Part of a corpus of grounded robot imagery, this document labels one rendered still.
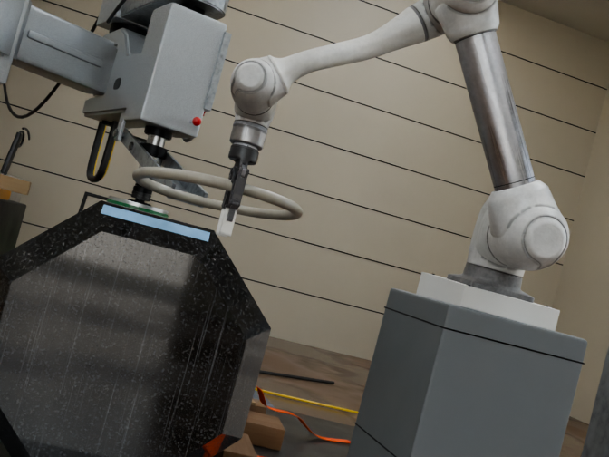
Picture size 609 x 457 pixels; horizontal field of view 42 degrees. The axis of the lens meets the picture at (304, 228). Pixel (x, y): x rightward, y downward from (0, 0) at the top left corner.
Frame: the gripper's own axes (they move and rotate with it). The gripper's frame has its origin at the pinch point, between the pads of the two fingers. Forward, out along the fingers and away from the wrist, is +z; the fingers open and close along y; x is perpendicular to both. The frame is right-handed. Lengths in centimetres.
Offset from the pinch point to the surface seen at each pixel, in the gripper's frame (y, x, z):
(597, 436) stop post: -109, -36, 25
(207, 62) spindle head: 74, 7, -60
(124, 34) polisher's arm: 122, 36, -74
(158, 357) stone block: 26.6, 4.4, 39.0
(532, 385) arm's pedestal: -27, -80, 22
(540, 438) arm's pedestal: -26, -85, 34
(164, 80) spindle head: 72, 20, -49
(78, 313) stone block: 28, 28, 32
